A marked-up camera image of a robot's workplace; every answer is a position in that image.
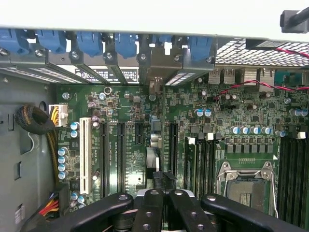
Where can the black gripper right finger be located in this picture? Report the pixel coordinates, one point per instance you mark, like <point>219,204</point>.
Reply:
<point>186,212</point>

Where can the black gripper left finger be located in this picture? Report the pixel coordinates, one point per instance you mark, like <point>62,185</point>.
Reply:
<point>149,212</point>

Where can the white power connector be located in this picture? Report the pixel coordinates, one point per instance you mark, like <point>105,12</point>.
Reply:
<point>60,115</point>

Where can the metal CPU socket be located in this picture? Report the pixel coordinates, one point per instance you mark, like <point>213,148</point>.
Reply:
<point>246,188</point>

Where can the black case fan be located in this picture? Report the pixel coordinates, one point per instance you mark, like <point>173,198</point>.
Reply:
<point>260,44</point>

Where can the green RAM stick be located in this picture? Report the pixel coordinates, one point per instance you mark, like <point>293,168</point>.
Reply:
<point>190,166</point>

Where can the blue expansion card clip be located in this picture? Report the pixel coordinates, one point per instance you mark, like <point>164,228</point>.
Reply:
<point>164,38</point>
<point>126,44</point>
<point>13,41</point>
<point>51,41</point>
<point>200,48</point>
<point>89,43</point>

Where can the teal port connector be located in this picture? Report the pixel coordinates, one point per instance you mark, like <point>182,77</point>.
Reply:
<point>288,77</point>

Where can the open grey PC case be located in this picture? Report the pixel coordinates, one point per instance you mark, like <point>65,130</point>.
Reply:
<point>24,157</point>

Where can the metal USB port block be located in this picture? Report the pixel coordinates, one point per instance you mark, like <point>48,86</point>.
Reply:
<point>222,76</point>

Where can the white PCI expansion slot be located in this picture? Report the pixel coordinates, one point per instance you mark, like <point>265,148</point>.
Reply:
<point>85,154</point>

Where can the green Dell motherboard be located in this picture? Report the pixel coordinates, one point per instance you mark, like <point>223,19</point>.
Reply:
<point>241,113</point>

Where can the long black expansion slot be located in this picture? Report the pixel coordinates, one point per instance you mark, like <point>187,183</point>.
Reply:
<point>121,157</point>
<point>173,149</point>
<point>104,157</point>

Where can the short black expansion slot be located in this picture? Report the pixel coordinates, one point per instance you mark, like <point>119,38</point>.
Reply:
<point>138,133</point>

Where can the black clamp block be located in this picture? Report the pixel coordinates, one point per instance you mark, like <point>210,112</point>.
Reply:
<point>289,24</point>

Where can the metal ethernet port block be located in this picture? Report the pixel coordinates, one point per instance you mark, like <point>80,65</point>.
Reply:
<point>259,76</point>

